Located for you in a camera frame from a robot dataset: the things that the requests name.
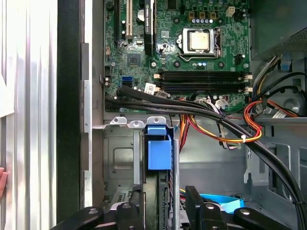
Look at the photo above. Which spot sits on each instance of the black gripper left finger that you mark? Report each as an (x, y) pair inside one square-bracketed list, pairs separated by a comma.
[(127, 215)]

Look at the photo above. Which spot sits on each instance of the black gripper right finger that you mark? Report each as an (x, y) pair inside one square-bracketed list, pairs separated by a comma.
[(213, 218)]

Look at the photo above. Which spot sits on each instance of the hard disk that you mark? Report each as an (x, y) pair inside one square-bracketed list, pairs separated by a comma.
[(159, 153)]

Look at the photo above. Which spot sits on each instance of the person's hand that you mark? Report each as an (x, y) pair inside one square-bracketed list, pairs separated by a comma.
[(3, 182)]

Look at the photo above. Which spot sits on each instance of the grey metal drive cage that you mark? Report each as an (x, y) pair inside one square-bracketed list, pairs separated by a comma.
[(260, 184)]

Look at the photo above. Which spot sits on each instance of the black RAM slot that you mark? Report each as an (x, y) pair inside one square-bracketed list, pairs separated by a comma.
[(204, 85), (204, 78), (204, 91), (204, 72)]

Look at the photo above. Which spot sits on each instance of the black open PC case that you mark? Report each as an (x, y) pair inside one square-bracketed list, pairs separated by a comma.
[(68, 95)]

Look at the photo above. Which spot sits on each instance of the green motherboard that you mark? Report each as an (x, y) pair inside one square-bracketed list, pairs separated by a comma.
[(168, 64)]

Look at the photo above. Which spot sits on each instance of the CPU socket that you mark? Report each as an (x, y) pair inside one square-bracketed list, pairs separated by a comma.
[(200, 58)]

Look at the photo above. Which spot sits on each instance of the white flat sheet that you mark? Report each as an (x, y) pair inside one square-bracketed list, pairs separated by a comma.
[(6, 100)]

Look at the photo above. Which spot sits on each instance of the silver CPU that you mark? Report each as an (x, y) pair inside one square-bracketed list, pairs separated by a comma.
[(199, 40)]

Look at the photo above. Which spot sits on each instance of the metal socket cover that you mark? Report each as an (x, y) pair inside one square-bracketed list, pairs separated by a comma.
[(186, 40)]

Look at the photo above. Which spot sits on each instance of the black expansion slot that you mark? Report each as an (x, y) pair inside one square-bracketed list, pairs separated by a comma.
[(117, 21)]

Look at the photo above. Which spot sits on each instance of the white expansion slot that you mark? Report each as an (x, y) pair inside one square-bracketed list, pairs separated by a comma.
[(130, 19)]

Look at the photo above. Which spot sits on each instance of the silver coin battery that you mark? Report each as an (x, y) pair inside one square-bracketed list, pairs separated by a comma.
[(140, 15)]

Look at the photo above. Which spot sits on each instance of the grey power supply unit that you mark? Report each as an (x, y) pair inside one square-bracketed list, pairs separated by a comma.
[(275, 24)]

